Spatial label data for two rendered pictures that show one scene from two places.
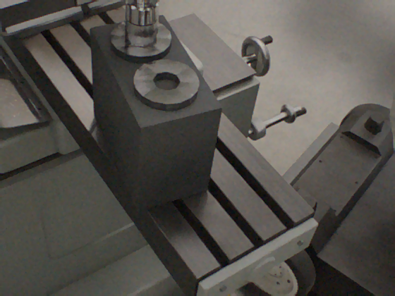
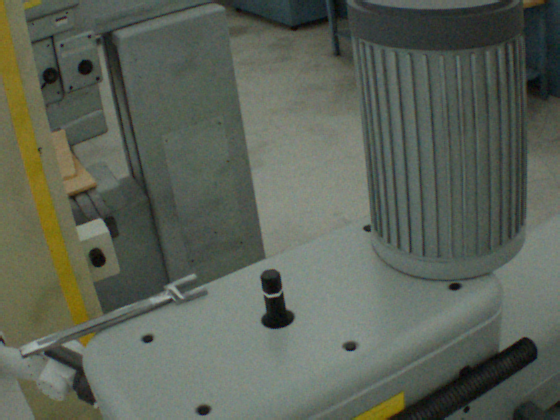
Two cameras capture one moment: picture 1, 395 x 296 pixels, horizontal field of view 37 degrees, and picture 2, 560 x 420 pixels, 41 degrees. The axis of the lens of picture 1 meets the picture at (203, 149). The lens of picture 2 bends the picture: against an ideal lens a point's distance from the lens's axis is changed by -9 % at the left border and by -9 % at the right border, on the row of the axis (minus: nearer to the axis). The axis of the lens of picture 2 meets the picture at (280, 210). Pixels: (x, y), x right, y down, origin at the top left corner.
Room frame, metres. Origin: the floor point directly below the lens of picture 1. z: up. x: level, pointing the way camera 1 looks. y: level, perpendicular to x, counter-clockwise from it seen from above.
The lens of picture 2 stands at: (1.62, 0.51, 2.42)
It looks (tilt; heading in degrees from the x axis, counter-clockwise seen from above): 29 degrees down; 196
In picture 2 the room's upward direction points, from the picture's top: 9 degrees counter-clockwise
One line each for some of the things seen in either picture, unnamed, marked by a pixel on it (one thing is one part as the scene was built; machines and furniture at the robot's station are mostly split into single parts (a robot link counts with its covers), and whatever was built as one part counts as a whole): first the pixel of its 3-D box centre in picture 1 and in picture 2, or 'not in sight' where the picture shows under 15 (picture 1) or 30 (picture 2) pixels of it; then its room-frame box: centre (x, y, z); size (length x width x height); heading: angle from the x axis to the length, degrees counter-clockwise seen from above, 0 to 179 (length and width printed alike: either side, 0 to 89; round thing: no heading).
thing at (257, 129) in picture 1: (277, 118); not in sight; (1.20, -0.19, 0.50); 0.22 x 0.06 x 0.06; 132
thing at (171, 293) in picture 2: not in sight; (109, 318); (0.97, 0.10, 1.89); 0.24 x 0.04 x 0.01; 130
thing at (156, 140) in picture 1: (150, 108); not in sight; (0.64, 0.09, 1.02); 0.22 x 0.12 x 0.20; 31
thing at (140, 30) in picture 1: (141, 21); not in sight; (0.68, 0.12, 1.14); 0.05 x 0.05 x 0.06
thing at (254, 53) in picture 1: (245, 60); not in sight; (1.28, -0.08, 0.62); 0.16 x 0.12 x 0.12; 132
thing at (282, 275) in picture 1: (272, 263); not in sight; (0.72, -0.20, 0.50); 0.20 x 0.05 x 0.20; 59
